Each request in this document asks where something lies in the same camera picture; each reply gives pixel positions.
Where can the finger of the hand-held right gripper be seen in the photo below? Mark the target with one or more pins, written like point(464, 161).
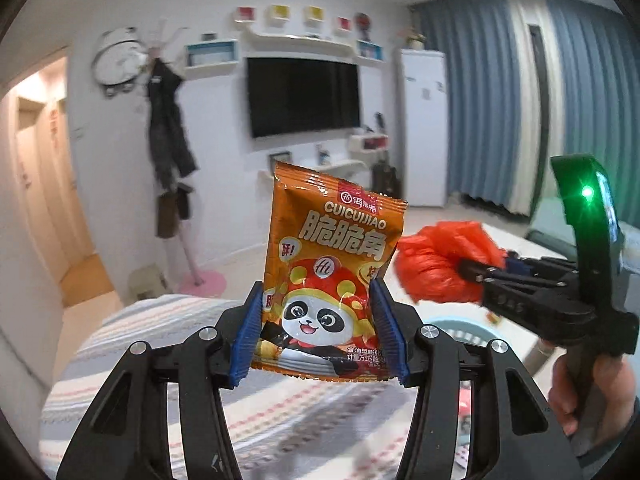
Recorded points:
point(545, 269)
point(530, 305)

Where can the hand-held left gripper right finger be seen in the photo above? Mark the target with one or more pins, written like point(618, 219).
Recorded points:
point(387, 335)

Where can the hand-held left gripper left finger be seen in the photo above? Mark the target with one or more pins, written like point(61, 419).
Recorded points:
point(247, 335)

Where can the orange plastic bag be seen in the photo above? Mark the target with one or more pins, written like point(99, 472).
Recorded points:
point(435, 260)

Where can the orange panda snack packet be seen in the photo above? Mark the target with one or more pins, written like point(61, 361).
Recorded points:
point(325, 240)

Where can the person's right hand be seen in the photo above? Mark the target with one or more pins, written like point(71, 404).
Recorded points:
point(617, 390)

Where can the pink round floor mat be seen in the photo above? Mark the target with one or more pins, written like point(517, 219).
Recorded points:
point(202, 282)

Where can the white coat rack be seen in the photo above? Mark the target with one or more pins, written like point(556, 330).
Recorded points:
point(187, 250)

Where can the striped woven tablecloth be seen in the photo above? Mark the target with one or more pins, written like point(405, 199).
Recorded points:
point(125, 335)

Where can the brown handbag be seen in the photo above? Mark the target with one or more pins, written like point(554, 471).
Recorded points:
point(167, 215)

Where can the black handbag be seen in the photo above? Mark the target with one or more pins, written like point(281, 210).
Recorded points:
point(184, 202)

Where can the black guitar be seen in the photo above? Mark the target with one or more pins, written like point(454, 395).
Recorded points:
point(385, 177)

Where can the blue window curtain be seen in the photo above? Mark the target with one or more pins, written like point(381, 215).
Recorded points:
point(480, 110)

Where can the white refrigerator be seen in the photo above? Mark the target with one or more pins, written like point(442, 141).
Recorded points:
point(422, 130)

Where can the flower ornament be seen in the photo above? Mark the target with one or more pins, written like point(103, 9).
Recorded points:
point(415, 37)

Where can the red round paddle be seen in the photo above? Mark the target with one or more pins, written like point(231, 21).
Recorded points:
point(363, 22)

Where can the white low wall shelf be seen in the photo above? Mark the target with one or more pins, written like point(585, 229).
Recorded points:
point(350, 165)

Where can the black wall television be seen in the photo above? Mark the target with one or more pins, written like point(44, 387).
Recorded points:
point(300, 95)

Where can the blue lined wall box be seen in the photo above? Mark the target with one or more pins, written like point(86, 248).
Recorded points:
point(370, 50)

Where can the teal lined wall box shelf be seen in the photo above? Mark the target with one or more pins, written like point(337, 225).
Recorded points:
point(210, 55)

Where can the round wall clock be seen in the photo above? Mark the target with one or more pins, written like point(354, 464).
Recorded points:
point(119, 62)

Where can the small red wall cube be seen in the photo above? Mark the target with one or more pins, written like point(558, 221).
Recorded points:
point(344, 24)

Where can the yellow wall cube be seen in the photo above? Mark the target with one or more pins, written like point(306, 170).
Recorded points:
point(278, 14)
point(314, 15)

